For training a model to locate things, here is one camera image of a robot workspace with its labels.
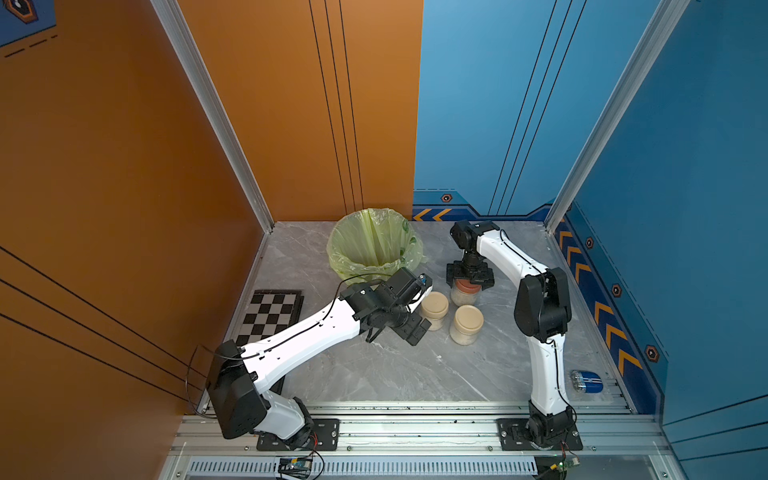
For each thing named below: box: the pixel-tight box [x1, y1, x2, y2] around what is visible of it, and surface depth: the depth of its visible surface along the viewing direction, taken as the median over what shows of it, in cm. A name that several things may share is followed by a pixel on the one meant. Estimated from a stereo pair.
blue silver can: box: [570, 370, 603, 393], surface depth 81 cm
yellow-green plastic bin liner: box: [326, 208, 428, 287], surface depth 89 cm
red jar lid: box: [455, 278, 481, 293], surface depth 90 cm
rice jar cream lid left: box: [421, 291, 449, 320], surface depth 86 cm
